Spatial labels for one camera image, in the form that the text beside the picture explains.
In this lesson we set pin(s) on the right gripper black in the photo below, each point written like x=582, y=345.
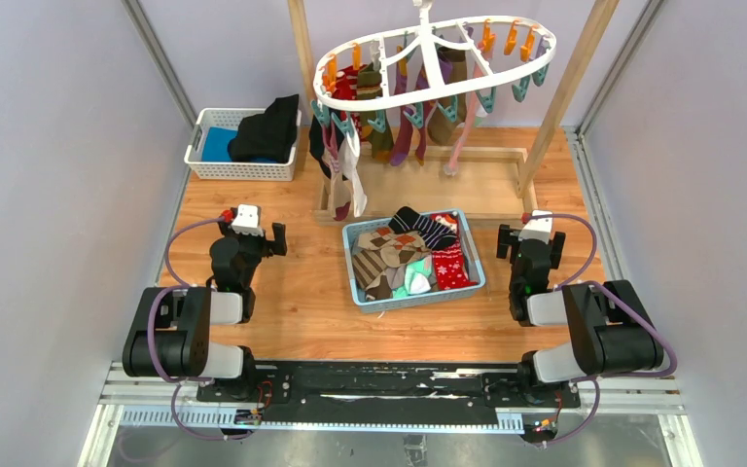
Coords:
x=509, y=237

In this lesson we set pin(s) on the white plastic basket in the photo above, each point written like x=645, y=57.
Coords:
x=258, y=170

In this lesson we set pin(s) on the black hanging sock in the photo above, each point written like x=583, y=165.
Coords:
x=317, y=148

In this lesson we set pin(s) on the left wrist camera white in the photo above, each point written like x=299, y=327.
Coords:
x=248, y=219

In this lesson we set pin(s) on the pink hanging sock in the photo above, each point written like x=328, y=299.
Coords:
x=476, y=113

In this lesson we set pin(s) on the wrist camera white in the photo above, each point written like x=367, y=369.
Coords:
x=248, y=219
x=538, y=226

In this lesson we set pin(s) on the wooden hanger rack frame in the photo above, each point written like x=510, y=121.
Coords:
x=496, y=182

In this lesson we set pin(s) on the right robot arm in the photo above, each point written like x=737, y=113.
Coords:
x=610, y=332

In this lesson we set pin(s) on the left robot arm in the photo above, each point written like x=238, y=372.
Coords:
x=169, y=336

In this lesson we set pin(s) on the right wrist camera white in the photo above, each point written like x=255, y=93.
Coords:
x=538, y=226

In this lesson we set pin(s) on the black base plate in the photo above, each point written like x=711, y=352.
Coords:
x=369, y=393

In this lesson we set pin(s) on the brown striped sock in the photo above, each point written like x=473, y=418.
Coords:
x=370, y=271

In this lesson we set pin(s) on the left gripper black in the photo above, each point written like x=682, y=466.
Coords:
x=270, y=247

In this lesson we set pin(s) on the teal white sock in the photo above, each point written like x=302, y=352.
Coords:
x=419, y=278

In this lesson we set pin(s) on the white oval clip hanger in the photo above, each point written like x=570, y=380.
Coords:
x=470, y=35

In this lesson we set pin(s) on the white hanging sock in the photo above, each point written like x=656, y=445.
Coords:
x=349, y=156

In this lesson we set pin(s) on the red hanging sock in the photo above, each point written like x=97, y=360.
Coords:
x=346, y=89

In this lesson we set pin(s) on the black striped sock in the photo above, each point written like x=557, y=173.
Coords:
x=435, y=235

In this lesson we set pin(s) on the black cloth in basket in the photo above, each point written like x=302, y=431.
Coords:
x=270, y=135

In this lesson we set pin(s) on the blue cloth in basket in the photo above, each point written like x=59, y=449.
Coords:
x=216, y=145

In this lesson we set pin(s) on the red christmas sock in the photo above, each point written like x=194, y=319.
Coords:
x=450, y=265

